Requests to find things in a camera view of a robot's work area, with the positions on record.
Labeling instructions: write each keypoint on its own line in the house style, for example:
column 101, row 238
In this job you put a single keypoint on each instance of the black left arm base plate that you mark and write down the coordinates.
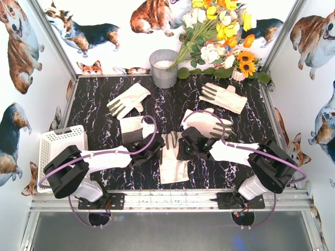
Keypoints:
column 110, row 200

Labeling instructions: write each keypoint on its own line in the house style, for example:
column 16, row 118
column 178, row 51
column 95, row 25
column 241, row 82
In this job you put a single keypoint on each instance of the grey striped work glove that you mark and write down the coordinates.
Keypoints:
column 135, row 129

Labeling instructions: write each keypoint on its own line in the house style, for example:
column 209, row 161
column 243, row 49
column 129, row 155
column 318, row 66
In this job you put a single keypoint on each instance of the grey metal bucket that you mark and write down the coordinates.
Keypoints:
column 163, row 72

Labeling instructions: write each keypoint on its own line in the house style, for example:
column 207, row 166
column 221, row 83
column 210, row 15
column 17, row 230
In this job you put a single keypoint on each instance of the white perforated storage basket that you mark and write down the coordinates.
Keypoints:
column 57, row 146

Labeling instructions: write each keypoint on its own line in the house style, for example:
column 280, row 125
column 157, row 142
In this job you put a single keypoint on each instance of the white glove green fingers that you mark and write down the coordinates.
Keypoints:
column 208, row 125

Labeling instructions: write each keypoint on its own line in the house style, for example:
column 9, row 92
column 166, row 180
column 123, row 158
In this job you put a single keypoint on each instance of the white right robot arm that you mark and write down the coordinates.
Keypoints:
column 273, row 168

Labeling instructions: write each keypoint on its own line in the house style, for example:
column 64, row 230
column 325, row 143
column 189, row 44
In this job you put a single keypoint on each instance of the white glove back right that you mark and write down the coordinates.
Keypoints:
column 225, row 98

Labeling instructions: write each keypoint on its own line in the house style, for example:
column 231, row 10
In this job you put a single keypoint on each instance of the white glove back left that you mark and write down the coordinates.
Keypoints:
column 125, row 102

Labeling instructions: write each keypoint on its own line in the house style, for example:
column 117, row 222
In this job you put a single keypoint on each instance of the artificial flower bouquet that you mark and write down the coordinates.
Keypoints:
column 211, row 31

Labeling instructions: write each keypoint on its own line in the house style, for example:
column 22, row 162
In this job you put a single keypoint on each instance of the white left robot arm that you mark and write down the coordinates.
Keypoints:
column 118, row 157

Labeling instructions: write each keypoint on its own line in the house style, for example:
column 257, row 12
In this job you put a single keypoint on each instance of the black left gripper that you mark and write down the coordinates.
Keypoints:
column 154, row 144

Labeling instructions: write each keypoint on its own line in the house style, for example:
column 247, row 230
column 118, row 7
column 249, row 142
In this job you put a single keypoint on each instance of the sunflower pot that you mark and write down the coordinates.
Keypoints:
column 245, row 65

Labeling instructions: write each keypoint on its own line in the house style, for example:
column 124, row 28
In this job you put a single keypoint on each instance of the aluminium front rail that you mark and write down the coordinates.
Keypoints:
column 194, row 200

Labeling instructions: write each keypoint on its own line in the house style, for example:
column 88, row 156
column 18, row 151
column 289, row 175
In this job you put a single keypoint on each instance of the long white glove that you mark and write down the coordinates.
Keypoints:
column 172, row 170

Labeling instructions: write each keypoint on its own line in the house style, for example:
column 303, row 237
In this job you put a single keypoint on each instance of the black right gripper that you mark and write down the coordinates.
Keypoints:
column 186, row 139

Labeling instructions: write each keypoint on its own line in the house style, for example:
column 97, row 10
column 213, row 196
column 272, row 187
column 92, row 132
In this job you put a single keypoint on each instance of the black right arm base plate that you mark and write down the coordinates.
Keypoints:
column 231, row 199

